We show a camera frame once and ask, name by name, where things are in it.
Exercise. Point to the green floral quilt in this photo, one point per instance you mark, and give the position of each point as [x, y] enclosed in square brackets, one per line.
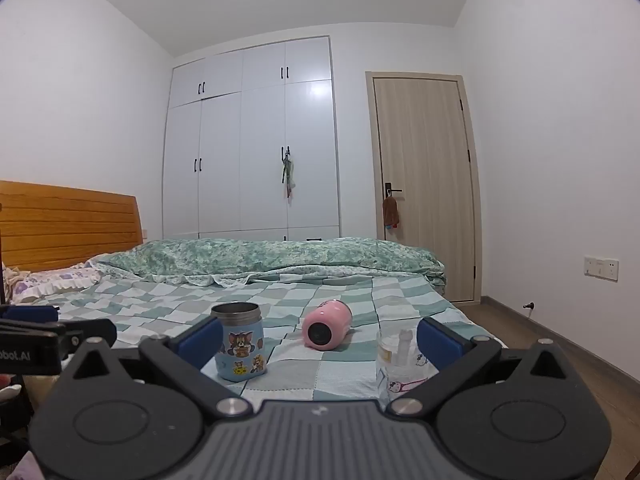
[280, 256]

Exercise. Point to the green hanging ornament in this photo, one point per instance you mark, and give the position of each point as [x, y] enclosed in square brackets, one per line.
[287, 172]

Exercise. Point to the brown hanging cloth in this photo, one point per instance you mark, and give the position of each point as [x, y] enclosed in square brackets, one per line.
[391, 211]

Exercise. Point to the wooden headboard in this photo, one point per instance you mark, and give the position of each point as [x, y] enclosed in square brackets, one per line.
[65, 225]

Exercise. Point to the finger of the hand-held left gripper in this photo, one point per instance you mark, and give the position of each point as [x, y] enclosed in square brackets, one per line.
[30, 313]

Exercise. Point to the blue cartoon print cup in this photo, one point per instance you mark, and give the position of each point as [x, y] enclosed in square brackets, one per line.
[240, 345]

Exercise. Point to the white wardrobe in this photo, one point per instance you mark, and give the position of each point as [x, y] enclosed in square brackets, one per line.
[250, 140]

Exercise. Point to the purple floral pillow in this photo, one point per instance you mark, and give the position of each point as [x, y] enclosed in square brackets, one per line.
[55, 280]

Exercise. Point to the clear printed glass cup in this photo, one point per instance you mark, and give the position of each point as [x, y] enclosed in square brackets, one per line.
[400, 365]

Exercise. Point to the beige wooden door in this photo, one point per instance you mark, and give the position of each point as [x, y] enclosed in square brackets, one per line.
[425, 185]

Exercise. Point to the pink cup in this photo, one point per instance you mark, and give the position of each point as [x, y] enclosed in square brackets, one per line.
[327, 330]

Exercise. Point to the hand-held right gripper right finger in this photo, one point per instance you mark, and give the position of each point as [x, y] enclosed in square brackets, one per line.
[441, 347]

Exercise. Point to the white wall socket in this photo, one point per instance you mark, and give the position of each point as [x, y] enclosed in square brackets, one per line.
[601, 267]

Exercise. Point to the checked green bedsheet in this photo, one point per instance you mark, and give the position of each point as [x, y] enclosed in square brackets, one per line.
[320, 305]

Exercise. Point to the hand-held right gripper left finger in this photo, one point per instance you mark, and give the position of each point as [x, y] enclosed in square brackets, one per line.
[204, 344]

